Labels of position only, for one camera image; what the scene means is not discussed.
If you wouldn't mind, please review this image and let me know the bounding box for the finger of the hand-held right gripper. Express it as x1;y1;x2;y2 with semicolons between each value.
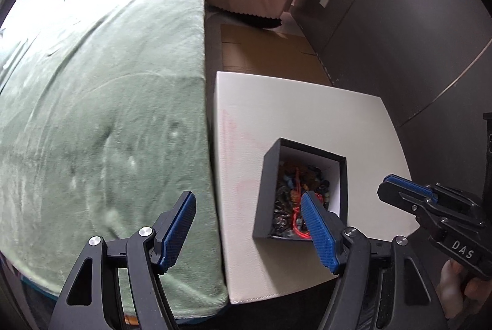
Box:
384;174;439;200
377;182;427;217

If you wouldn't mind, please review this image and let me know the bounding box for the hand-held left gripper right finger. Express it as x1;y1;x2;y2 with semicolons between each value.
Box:
300;191;450;330

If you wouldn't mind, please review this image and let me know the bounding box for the black jewelry box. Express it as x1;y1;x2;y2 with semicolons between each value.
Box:
252;138;348;240

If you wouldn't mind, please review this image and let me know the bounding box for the green blanket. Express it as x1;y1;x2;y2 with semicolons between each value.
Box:
0;0;231;315

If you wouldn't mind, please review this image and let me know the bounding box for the person's right hand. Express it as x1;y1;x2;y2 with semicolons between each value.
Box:
438;260;492;320

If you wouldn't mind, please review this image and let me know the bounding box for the flat cardboard sheet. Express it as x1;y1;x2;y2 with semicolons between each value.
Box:
220;23;333;87

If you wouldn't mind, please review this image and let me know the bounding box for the red string bracelet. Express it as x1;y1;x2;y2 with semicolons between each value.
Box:
290;169;313;238

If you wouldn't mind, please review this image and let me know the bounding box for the blue bead bracelet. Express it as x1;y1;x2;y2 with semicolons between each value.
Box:
279;161;300;192

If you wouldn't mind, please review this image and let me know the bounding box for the grey wardrobe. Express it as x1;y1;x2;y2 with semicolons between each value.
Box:
288;0;492;238

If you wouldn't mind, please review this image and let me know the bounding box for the clear crystal bracelet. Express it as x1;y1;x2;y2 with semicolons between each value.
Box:
272;213;296;236

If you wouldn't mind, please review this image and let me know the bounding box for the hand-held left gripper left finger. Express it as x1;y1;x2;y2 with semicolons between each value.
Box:
50;191;197;330

